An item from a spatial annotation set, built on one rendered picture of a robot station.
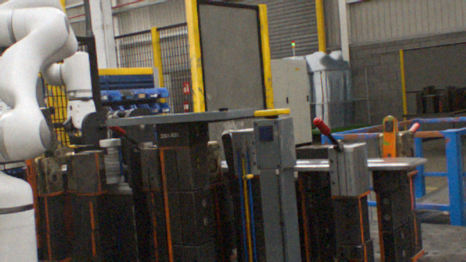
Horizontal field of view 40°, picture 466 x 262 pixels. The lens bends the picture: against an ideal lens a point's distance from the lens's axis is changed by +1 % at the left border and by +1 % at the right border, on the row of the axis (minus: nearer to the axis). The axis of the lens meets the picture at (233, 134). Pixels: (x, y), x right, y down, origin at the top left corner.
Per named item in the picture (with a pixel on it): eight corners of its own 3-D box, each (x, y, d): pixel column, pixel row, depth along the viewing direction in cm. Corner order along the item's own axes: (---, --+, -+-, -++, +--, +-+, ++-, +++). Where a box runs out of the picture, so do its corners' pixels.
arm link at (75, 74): (61, 91, 218) (87, 89, 218) (57, 52, 218) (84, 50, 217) (68, 91, 226) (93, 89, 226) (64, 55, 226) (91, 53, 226)
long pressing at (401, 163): (434, 159, 169) (433, 153, 169) (407, 170, 150) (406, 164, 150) (72, 166, 245) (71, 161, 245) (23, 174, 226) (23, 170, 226)
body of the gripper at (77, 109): (76, 95, 216) (79, 129, 216) (98, 95, 224) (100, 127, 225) (60, 98, 220) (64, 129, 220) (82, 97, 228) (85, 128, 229)
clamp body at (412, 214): (430, 253, 186) (421, 129, 184) (415, 266, 174) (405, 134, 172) (394, 250, 192) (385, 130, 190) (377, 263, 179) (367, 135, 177)
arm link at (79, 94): (78, 89, 216) (78, 98, 216) (96, 89, 223) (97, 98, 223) (60, 91, 220) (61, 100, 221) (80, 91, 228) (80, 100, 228)
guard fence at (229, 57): (211, 258, 484) (188, -6, 473) (197, 257, 493) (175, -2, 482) (290, 230, 562) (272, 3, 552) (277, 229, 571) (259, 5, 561)
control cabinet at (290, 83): (248, 158, 1285) (238, 37, 1272) (228, 158, 1320) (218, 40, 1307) (313, 145, 1467) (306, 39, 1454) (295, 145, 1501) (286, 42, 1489)
